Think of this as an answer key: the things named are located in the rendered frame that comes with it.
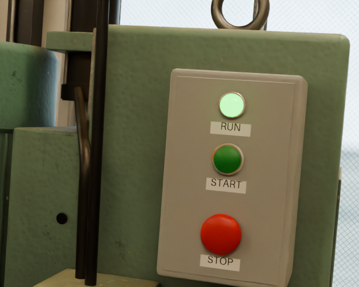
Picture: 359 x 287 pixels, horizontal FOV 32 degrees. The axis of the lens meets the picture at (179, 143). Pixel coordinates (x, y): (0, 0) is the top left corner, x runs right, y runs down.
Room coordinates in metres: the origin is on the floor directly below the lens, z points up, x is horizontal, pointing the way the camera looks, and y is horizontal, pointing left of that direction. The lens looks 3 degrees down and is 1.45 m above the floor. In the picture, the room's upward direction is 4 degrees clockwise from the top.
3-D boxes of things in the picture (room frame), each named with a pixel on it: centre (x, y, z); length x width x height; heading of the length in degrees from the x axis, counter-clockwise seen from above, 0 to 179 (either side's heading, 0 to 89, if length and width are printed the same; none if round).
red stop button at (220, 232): (0.46, -0.04, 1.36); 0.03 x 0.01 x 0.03; 76
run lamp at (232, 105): (0.46, -0.04, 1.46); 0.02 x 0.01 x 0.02; 76
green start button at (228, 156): (0.46, -0.04, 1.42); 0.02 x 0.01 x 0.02; 76
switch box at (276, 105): (0.50, -0.04, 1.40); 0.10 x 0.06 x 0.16; 76
